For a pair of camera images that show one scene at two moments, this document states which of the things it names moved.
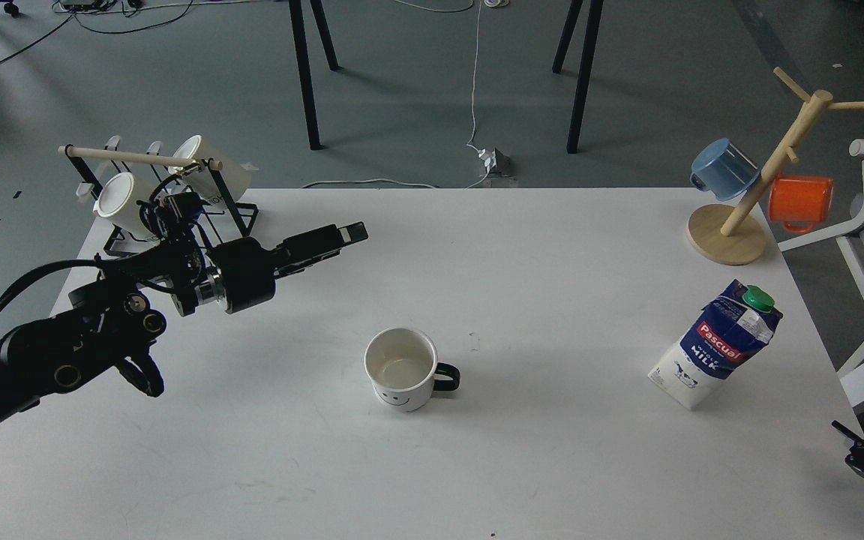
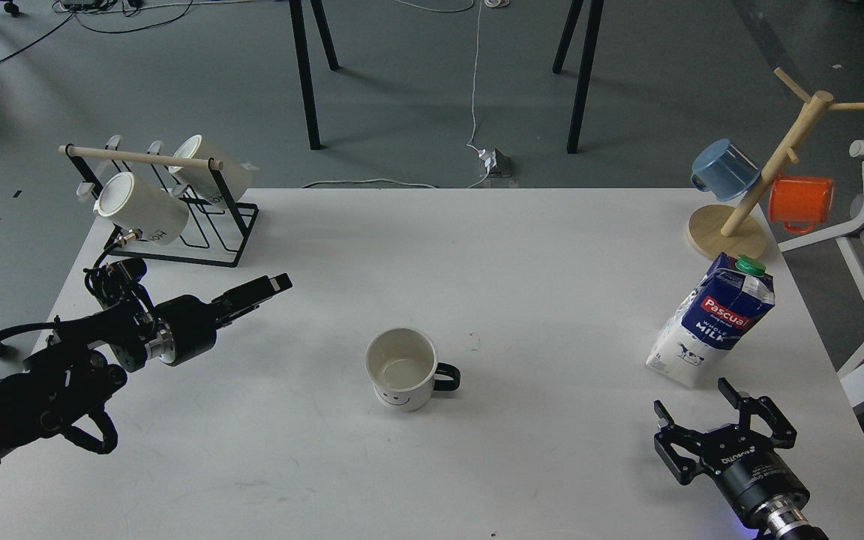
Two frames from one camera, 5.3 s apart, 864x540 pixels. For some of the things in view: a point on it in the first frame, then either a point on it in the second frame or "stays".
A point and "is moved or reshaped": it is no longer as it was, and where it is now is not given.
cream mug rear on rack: (213, 173) stays
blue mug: (724, 169) stays
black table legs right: (592, 28) stays
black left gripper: (241, 272) → (187, 325)
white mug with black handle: (403, 368) stays
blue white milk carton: (728, 331) is moved or reshaped
